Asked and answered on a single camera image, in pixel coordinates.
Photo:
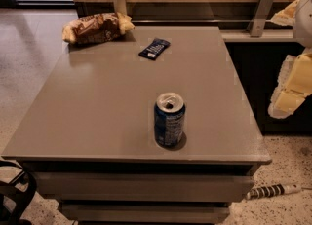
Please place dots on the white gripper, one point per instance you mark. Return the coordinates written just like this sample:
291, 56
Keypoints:
303, 19

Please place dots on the blue pepsi can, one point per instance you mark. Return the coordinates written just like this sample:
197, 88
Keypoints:
169, 113

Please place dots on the dark blue rxbar wrapper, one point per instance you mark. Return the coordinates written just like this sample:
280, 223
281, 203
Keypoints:
153, 50

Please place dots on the striped white black tube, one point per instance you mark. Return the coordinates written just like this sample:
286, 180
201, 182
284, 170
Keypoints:
273, 191

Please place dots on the brown chip bag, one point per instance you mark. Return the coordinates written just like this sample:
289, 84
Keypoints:
97, 28

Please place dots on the grey drawer cabinet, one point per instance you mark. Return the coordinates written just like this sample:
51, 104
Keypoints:
88, 137

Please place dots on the black chair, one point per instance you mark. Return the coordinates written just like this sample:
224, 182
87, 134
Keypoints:
16, 195

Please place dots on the right metal bracket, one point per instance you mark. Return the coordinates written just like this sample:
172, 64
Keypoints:
257, 24

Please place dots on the metal bracket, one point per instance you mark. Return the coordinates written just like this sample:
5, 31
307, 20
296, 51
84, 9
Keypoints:
257, 24
120, 6

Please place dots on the left metal bracket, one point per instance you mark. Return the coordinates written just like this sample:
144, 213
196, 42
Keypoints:
120, 6

